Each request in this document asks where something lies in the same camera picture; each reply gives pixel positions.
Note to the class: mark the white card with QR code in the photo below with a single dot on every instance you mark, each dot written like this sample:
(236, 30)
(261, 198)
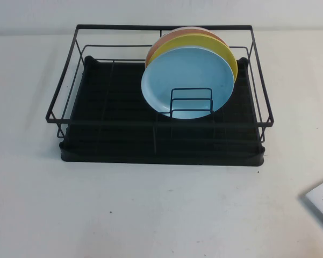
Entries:
(321, 197)

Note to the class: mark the white plate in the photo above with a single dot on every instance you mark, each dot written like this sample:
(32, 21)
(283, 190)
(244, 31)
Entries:
(188, 27)

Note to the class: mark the black plastic drip tray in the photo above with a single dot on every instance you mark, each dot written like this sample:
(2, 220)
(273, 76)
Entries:
(96, 150)

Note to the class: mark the orange plate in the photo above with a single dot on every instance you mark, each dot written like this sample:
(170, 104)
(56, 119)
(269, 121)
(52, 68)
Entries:
(188, 33)

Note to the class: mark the yellow plate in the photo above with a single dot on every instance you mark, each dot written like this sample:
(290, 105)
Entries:
(204, 43)

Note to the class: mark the light blue plate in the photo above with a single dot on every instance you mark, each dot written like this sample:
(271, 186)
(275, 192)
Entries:
(182, 78)

